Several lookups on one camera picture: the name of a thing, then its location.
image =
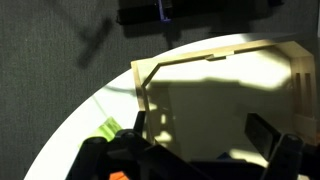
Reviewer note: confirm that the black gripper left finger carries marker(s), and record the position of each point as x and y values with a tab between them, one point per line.
140	123

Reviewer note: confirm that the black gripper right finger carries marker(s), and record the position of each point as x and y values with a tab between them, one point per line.
261	135

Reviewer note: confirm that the light green block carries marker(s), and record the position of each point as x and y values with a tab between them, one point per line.
108	128

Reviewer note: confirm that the light wooden tray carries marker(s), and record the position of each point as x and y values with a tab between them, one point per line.
216	110

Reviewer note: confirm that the orange block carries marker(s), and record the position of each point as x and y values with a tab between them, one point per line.
118	176

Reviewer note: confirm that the purple and black clamp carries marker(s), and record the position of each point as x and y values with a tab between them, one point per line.
164	11

